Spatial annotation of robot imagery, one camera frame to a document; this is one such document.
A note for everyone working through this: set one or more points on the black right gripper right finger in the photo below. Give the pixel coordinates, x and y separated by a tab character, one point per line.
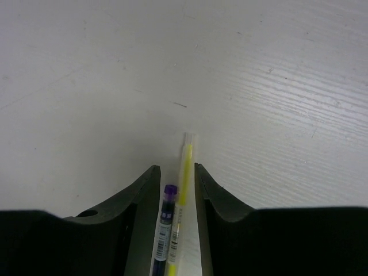
237	239

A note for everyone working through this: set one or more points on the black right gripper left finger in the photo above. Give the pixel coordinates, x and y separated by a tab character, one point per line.
115	237

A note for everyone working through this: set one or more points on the purple gel pen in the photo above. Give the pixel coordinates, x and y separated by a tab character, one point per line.
164	229

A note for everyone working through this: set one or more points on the yellow highlighter pen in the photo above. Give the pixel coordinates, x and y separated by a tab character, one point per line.
179	223

